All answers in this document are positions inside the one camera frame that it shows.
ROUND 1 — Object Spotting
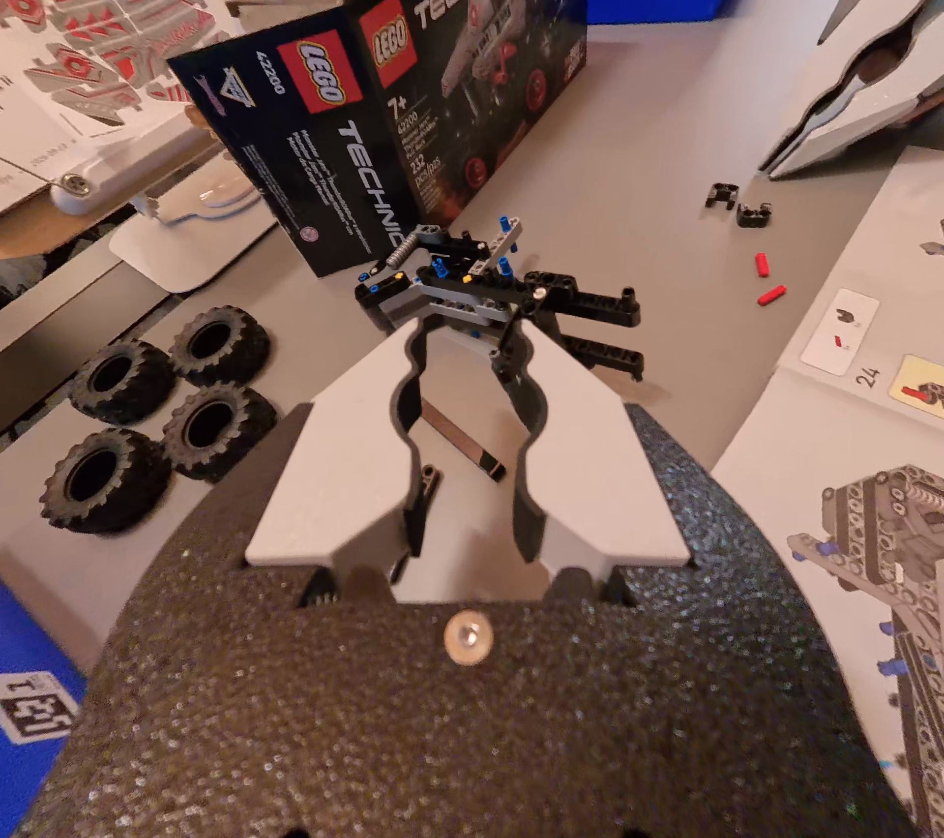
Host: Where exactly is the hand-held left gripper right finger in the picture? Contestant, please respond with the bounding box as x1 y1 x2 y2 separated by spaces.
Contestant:
512 320 694 573

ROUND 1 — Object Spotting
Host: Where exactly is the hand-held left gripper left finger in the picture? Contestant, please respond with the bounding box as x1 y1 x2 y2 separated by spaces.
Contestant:
245 320 423 588

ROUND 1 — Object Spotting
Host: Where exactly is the black grey brick chassis model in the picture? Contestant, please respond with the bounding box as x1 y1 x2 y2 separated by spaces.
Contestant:
354 214 644 382

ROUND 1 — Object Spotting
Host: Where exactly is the black toy tire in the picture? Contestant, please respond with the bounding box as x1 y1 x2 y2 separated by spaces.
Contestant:
162 384 277 481
171 305 270 388
70 340 178 426
40 428 174 535

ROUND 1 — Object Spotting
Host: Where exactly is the small black brick beam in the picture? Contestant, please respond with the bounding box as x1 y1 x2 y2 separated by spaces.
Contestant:
404 464 443 555

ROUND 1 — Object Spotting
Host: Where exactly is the long black brick beam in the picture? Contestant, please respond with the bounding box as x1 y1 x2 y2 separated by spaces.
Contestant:
419 399 507 482

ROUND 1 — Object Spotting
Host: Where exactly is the building instruction booklet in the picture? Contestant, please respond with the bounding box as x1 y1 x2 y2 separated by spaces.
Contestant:
711 145 944 824

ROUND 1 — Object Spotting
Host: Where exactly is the white board stand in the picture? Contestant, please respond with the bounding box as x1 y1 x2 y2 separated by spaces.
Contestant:
111 145 285 295

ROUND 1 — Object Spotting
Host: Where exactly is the blue bin with tag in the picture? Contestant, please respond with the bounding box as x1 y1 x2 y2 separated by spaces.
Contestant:
0 580 89 780

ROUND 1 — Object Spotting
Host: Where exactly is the black toy set box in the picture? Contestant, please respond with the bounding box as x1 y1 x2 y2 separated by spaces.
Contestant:
168 0 591 278

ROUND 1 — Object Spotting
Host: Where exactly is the red grey sticker sheet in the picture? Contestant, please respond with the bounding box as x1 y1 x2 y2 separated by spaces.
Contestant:
0 0 215 138

